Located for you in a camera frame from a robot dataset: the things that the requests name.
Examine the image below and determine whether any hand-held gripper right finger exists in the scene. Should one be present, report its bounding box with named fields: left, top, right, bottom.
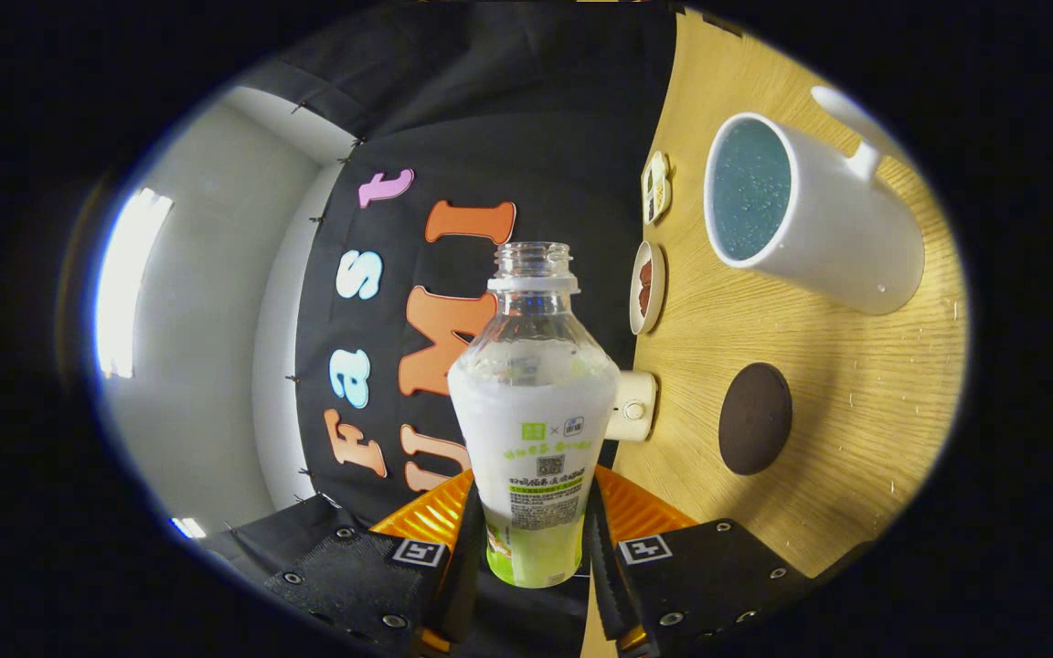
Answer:
left=581, top=464, right=815, bottom=658

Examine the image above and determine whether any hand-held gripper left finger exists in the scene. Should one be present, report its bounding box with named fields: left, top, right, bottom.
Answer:
left=257, top=469, right=489, bottom=658

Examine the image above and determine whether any dark brown round coaster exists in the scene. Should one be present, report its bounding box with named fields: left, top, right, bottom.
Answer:
left=718, top=362, right=794, bottom=477

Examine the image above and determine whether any clear juice bottle green label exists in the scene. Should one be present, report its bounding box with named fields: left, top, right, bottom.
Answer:
left=447, top=241, right=623, bottom=589

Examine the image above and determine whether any white cup with handle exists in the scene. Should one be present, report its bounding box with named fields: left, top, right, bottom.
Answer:
left=703, top=85, right=927, bottom=317

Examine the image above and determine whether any cream toaster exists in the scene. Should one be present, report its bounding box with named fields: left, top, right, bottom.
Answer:
left=604, top=369, right=659, bottom=443

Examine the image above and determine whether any wooden table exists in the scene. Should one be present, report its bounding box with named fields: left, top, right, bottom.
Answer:
left=581, top=9, right=971, bottom=658

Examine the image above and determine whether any small white plate with food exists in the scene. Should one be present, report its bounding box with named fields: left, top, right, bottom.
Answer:
left=629, top=240, right=667, bottom=336

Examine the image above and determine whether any large ceiling light panel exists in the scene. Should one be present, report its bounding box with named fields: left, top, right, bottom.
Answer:
left=92, top=187, right=176, bottom=380

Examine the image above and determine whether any white divided snack tray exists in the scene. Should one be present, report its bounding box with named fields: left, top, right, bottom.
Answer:
left=641, top=150, right=674, bottom=227

